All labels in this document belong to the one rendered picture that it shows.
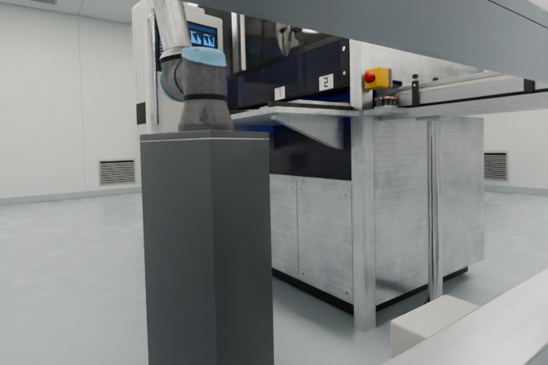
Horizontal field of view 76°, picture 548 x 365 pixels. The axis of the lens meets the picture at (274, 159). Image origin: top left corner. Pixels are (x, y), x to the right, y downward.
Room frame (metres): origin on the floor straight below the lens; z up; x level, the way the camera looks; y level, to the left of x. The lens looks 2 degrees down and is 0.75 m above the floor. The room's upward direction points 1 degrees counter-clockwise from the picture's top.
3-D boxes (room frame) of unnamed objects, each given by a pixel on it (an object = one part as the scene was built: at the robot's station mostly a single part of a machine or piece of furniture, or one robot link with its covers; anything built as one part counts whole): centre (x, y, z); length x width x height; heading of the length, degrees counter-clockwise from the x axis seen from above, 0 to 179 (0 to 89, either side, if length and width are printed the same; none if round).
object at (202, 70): (0.97, 0.19, 0.96); 0.13 x 0.12 x 0.14; 37
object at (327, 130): (1.37, -0.14, 0.80); 0.34 x 0.03 x 0.13; 125
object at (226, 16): (2.41, 0.37, 1.51); 0.49 x 0.01 x 0.59; 35
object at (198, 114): (0.97, 0.18, 0.84); 0.15 x 0.15 x 0.10
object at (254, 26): (1.97, 0.06, 1.51); 0.47 x 0.01 x 0.59; 35
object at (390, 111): (1.35, -0.44, 0.87); 0.14 x 0.13 x 0.02; 125
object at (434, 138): (1.31, -0.60, 0.46); 0.09 x 0.09 x 0.77; 35
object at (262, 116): (1.58, -0.01, 0.87); 0.70 x 0.48 x 0.02; 35
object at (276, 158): (2.23, 0.26, 0.73); 1.98 x 0.01 x 0.25; 35
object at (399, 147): (2.50, -0.16, 0.44); 2.06 x 1.00 x 0.88; 35
